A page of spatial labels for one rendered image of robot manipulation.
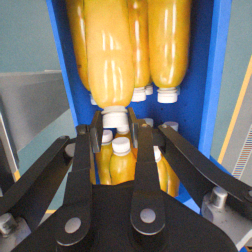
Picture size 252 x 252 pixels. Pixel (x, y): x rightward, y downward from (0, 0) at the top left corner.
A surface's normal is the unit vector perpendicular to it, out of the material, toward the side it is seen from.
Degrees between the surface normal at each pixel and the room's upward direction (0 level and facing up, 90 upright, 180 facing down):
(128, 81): 39
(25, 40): 0
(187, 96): 70
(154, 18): 52
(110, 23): 26
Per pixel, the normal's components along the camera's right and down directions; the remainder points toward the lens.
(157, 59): -0.74, 0.31
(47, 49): 0.07, 0.37
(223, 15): 0.64, 0.24
